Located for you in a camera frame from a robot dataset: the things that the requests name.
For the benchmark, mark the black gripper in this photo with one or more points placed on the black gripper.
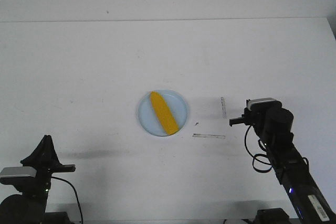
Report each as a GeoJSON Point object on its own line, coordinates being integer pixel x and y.
{"type": "Point", "coordinates": [249, 118]}
{"type": "Point", "coordinates": [44, 158]}

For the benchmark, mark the yellow corn cob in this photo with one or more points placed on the yellow corn cob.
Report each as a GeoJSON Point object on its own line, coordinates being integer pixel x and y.
{"type": "Point", "coordinates": [163, 113]}

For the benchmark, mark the light blue round plate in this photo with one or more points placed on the light blue round plate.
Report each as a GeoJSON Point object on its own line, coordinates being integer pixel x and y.
{"type": "Point", "coordinates": [148, 120]}

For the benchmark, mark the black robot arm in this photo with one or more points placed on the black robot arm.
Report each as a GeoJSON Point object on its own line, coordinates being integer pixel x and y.
{"type": "Point", "coordinates": [272, 124]}
{"type": "Point", "coordinates": [23, 208]}

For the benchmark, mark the vertical clear tape strip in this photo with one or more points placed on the vertical clear tape strip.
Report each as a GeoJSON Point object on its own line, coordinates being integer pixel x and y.
{"type": "Point", "coordinates": [223, 105]}

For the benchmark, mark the horizontal clear tape strip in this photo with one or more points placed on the horizontal clear tape strip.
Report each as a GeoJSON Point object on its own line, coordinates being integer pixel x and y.
{"type": "Point", "coordinates": [214, 136]}

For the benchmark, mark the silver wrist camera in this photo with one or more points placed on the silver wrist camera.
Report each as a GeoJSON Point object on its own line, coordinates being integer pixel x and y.
{"type": "Point", "coordinates": [17, 175]}
{"type": "Point", "coordinates": [259, 104]}

